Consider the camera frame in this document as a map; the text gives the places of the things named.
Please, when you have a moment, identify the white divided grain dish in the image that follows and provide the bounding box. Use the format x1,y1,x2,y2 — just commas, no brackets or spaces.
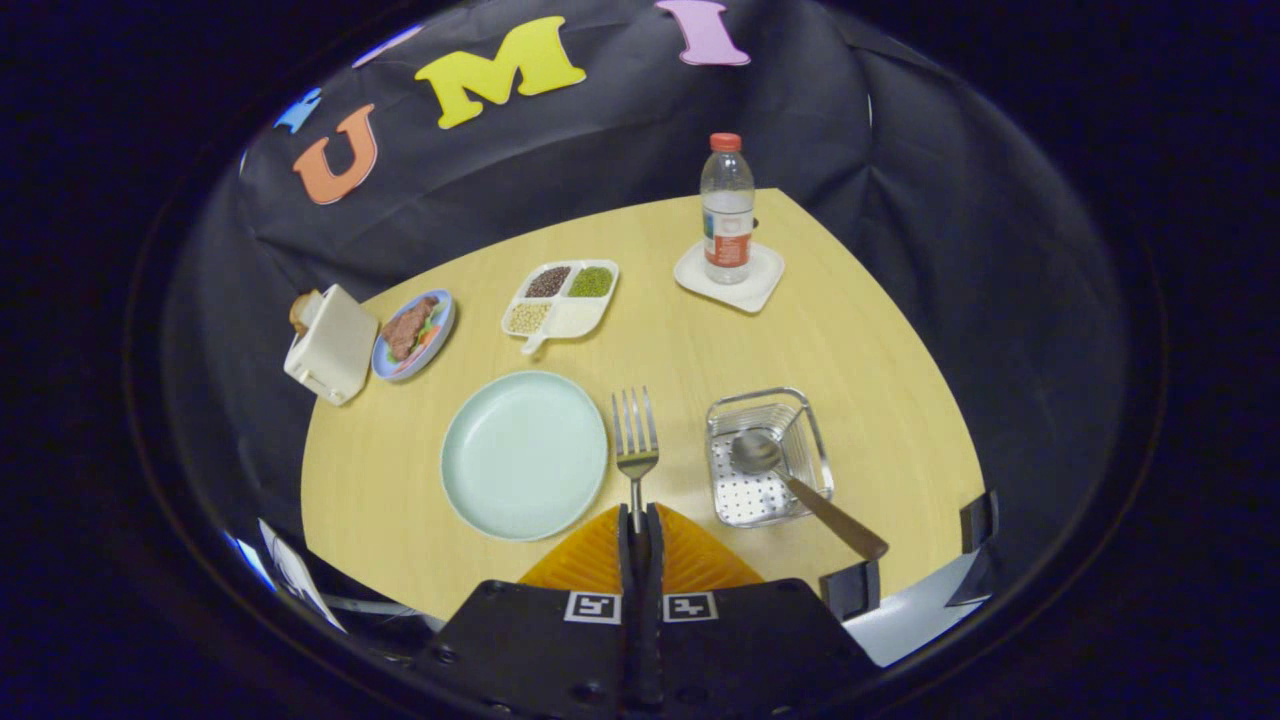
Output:
500,260,621,356

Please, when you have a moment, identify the white square coaster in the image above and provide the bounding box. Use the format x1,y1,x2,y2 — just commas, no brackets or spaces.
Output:
673,241,786,314

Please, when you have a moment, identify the white paper sheet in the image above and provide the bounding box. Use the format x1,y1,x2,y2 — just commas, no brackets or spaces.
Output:
258,518,348,633

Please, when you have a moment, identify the pale green plate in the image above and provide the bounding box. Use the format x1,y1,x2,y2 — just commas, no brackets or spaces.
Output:
441,371,610,542

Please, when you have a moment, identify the wooden-handled metal spoon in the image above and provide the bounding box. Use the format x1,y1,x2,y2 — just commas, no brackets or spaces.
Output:
730,428,890,562

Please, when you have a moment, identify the black table edge clamp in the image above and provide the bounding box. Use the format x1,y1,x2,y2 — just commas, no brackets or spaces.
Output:
960,489,1001,554
819,559,882,623

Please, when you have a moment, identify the perforated metal basket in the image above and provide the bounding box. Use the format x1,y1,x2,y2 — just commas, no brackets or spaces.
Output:
705,387,836,529

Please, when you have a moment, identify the black backdrop cloth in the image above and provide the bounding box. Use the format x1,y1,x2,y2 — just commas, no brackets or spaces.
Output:
165,0,1131,651

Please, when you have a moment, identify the small blue plate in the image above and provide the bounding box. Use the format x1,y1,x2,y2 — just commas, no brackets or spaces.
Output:
371,289,457,383

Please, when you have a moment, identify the red-capped plastic water bottle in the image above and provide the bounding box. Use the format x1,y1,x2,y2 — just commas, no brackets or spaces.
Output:
700,133,757,286

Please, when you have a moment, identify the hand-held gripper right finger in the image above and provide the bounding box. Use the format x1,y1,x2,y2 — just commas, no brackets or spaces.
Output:
640,503,881,720

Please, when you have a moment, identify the brown meat slice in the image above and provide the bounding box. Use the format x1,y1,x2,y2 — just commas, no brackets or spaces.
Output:
382,296,441,361

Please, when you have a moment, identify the wooden-handled metal fork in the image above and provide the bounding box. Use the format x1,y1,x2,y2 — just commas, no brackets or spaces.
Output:
611,387,662,601

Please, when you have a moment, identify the white toaster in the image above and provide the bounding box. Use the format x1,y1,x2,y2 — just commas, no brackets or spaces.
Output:
284,284,381,406

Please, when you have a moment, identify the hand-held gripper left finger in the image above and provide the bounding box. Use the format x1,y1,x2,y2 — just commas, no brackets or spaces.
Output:
415,503,641,720

